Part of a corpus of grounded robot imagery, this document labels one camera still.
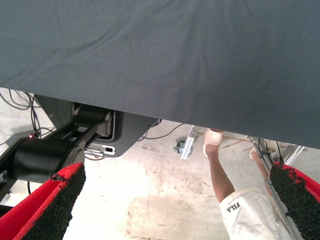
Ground white shorts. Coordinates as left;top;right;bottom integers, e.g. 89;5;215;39
218;186;301;240

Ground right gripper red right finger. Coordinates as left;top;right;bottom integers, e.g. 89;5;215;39
269;161;320;240

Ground black floor cable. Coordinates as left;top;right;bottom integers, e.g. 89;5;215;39
136;122;187;141
0;87;43;111
23;92;56;141

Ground person's bare leg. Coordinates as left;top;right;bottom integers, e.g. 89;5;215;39
205;143;236;204
249;149;285;221

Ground white shoe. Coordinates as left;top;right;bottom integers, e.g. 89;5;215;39
201;127;224;158
249;146;261;160

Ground short aluminium profile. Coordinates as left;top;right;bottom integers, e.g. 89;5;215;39
179;124;196;161

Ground dark grey table cloth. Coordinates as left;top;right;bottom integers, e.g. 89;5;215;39
0;0;320;150

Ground slanted aluminium profile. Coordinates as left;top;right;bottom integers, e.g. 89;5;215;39
281;145;308;165

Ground grey chassis panel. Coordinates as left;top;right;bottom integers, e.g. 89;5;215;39
34;94;161;159

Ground black robot torso frame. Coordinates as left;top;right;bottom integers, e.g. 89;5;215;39
0;104;113;211

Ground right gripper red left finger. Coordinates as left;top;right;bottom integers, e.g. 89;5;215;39
0;161;87;240

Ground grey caster wheel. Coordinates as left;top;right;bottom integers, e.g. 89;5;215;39
172;140;186;154

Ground long aluminium frame bar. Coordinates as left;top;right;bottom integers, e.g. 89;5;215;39
246;134;305;240

